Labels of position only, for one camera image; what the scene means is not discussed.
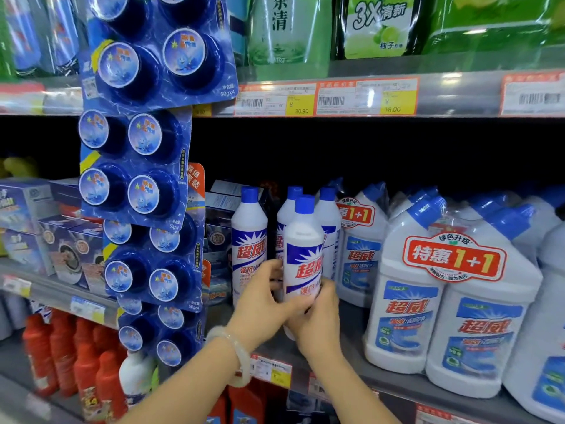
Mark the person's left forearm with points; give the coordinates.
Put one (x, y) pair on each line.
(190, 388)

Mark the teal refill pouch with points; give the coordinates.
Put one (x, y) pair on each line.
(238, 26)

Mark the small shelf price tag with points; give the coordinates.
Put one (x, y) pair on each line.
(435, 415)
(271, 370)
(16, 286)
(88, 309)
(318, 387)

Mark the orange white price tag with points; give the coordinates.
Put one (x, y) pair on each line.
(534, 94)

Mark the slim white blue-capped bottle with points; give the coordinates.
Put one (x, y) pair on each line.
(303, 247)
(330, 229)
(248, 242)
(288, 216)

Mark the person's right forearm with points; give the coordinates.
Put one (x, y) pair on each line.
(348, 388)

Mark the row of white angled-neck bottles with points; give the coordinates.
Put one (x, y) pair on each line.
(481, 331)

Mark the blue white product box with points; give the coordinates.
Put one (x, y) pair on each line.
(217, 264)
(220, 207)

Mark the grey metal shelf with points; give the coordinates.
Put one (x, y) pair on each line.
(459, 90)
(53, 291)

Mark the red promo label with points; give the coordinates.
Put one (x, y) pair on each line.
(355, 212)
(454, 258)

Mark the blue cardboard cleaner box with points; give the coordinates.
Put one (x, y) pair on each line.
(66, 192)
(24, 251)
(24, 205)
(73, 253)

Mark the blue refill pouch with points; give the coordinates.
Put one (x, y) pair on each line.
(64, 30)
(22, 33)

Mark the black and green refill pouch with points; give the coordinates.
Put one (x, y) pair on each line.
(379, 24)

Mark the white jade bangle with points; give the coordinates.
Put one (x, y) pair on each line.
(242, 353)

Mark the yellow object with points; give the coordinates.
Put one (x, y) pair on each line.
(20, 167)

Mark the person's right thumb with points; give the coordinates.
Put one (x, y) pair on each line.
(329, 291)

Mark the small white round bottle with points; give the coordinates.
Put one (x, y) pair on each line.
(137, 377)

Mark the row of red bottles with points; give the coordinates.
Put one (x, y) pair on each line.
(66, 357)

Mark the orange yellow price tag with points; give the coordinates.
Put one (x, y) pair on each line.
(276, 100)
(366, 97)

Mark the light green refill pouch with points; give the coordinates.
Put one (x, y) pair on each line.
(289, 35)

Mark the blue toilet block blister pack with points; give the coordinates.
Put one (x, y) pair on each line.
(163, 335)
(137, 172)
(163, 52)
(154, 269)

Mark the bright green refill pouch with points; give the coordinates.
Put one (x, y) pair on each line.
(490, 24)

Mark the person's right hand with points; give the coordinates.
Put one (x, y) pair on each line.
(320, 328)

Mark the person's left thumb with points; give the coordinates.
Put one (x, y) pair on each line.
(300, 306)

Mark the person's left hand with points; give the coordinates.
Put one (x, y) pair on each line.
(258, 304)

